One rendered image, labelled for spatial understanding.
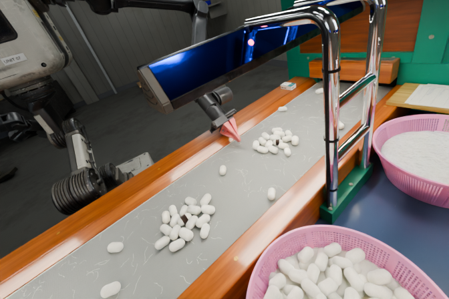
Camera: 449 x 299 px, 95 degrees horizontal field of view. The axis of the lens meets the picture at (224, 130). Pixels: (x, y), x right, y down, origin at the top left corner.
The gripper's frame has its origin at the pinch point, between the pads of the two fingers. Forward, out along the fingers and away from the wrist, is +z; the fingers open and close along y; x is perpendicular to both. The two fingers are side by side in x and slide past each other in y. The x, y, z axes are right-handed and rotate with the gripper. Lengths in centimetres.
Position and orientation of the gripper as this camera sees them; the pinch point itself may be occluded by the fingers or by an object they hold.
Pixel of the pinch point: (238, 139)
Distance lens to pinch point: 69.9
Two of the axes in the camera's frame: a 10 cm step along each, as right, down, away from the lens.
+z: 6.2, 7.4, -2.5
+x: -1.9, 4.5, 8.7
